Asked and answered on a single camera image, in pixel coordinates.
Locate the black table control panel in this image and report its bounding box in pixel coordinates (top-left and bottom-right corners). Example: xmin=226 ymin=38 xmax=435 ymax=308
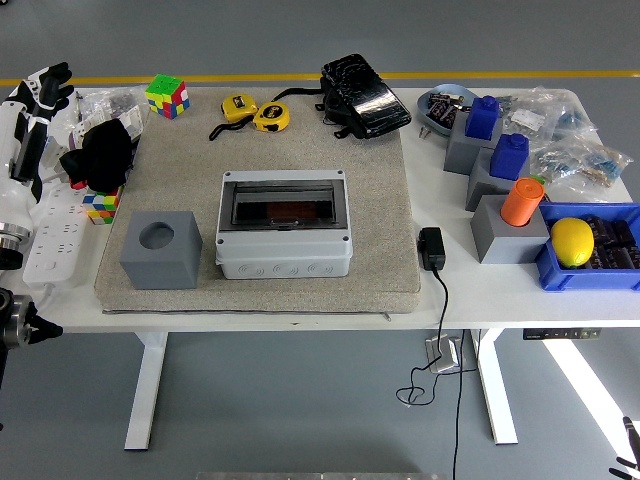
xmin=522 ymin=327 xmax=602 ymax=341

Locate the grey holder block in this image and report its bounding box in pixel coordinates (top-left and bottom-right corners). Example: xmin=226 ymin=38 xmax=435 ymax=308
xmin=465 ymin=147 xmax=531 ymax=213
xmin=470 ymin=194 xmax=551 ymax=265
xmin=443 ymin=115 xmax=504 ymax=176

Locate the black power adapter with cord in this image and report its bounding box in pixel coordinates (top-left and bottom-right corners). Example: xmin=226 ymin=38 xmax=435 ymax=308
xmin=396 ymin=226 xmax=450 ymax=407

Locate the orange cylinder battery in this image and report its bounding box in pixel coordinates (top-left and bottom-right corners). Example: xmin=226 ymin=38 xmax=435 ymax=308
xmin=500 ymin=177 xmax=545 ymax=227
xmin=264 ymin=201 xmax=321 ymax=223

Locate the blue-grey dish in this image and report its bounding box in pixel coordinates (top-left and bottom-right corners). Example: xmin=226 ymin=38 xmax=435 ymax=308
xmin=416 ymin=83 xmax=481 ymax=137

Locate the clear bag of components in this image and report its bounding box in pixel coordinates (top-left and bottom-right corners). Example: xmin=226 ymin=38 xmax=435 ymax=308
xmin=574 ymin=144 xmax=635 ymax=190
xmin=529 ymin=137 xmax=591 ymax=185

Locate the clear bag of small parts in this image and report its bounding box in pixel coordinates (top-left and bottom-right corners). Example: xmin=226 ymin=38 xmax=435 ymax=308
xmin=67 ymin=87 xmax=151 ymax=146

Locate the black pouch with strap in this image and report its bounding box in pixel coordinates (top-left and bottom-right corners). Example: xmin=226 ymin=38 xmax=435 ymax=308
xmin=272 ymin=53 xmax=413 ymax=140

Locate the blue block battery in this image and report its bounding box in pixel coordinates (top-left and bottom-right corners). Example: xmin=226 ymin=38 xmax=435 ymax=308
xmin=489 ymin=132 xmax=530 ymax=182
xmin=464 ymin=95 xmax=503 ymax=140

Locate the grey block with round hole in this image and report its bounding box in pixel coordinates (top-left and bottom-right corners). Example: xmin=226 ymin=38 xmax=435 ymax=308
xmin=118 ymin=210 xmax=204 ymax=291

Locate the blue plastic bin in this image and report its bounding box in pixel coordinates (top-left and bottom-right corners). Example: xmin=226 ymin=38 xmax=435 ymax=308
xmin=533 ymin=201 xmax=640 ymax=294

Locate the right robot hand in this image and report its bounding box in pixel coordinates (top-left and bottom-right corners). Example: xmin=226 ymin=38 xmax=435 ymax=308
xmin=608 ymin=415 xmax=640 ymax=480

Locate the white table leg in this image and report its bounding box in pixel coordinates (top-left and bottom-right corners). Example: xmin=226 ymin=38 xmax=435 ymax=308
xmin=469 ymin=328 xmax=519 ymax=446
xmin=123 ymin=330 xmax=169 ymax=451

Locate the smoky transparent box lid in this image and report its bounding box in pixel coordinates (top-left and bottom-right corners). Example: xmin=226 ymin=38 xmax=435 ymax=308
xmin=219 ymin=179 xmax=344 ymax=233

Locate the white power strip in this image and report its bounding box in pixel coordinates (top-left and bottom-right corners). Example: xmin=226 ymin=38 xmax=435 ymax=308
xmin=22 ymin=183 xmax=94 ymax=290

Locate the dark electronic components heap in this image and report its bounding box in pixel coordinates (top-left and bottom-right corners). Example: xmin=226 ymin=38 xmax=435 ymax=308
xmin=427 ymin=92 xmax=467 ymax=126

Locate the black capacitors heap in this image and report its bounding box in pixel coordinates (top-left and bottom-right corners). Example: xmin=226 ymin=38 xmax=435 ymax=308
xmin=579 ymin=213 xmax=640 ymax=271

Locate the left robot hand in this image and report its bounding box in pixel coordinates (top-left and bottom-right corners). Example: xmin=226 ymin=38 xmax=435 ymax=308
xmin=0 ymin=62 xmax=76 ymax=231

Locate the clear bag with white label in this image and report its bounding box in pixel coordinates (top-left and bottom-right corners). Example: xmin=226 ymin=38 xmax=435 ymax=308
xmin=499 ymin=85 xmax=599 ymax=146

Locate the grey-brown mat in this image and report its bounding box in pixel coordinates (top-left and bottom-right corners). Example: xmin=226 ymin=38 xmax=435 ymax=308
xmin=93 ymin=87 xmax=422 ymax=315

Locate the grey plastic junction box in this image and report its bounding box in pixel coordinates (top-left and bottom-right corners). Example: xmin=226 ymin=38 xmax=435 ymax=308
xmin=214 ymin=169 xmax=354 ymax=280

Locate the black hanging cable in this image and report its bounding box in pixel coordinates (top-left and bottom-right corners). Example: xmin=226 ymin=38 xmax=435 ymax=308
xmin=451 ymin=328 xmax=481 ymax=480

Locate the yellow lemon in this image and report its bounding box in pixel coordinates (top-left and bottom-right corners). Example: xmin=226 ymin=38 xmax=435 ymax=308
xmin=550 ymin=217 xmax=596 ymax=269

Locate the yellow tape measure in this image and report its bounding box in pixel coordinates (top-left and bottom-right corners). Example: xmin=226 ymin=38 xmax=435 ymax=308
xmin=252 ymin=101 xmax=291 ymax=134
xmin=208 ymin=94 xmax=260 ymax=142

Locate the black cloth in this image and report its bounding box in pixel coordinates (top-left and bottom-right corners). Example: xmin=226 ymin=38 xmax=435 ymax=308
xmin=58 ymin=118 xmax=137 ymax=194

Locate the multicoloured puzzle cube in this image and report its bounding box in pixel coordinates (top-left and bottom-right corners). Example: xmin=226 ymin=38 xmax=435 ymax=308
xmin=145 ymin=73 xmax=191 ymax=121
xmin=82 ymin=185 xmax=123 ymax=226

